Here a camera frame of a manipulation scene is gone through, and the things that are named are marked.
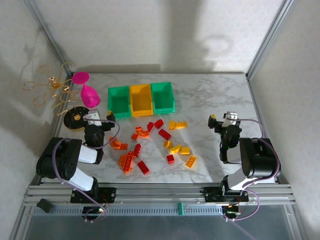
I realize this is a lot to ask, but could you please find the green plastic bin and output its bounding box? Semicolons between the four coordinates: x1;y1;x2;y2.
149;81;176;115
107;85;133;120

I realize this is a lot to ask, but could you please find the pink plastic wine glass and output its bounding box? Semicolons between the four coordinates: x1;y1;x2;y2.
71;71;101;109

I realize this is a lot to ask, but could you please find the yellow plastic bin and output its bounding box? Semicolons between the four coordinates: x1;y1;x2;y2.
129;83;154;118

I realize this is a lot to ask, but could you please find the yellow studded lego brick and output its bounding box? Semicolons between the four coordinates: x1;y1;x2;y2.
184;154;198;169

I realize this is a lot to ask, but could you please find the small black controller board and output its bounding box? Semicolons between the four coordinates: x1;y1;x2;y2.
82;206;106;217
222;206;242;217

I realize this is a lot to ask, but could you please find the green terminal connector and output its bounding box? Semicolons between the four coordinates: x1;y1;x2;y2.
176;202;187;216

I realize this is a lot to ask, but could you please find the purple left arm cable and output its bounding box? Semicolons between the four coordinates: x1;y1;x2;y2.
52;114;122;223

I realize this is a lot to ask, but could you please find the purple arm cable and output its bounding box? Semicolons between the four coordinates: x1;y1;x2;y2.
52;114;122;223
224;118;282;222

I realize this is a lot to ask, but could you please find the gold wire stand black base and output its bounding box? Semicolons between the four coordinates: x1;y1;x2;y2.
22;61;93;132

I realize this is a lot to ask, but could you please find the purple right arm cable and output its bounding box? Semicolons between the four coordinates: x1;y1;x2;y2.
224;118;282;222

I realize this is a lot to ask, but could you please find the thin aluminium rail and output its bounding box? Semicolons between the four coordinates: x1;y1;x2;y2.
74;71;248;76

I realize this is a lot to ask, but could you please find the wide aluminium base rail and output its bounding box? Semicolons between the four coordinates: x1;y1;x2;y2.
21;183;298;208

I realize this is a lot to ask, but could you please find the grey slotted cable duct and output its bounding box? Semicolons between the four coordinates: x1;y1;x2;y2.
32;206;225;217

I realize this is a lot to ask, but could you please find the aluminium frame post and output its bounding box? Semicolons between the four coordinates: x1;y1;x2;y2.
245;0;297;80
23;0;76;78

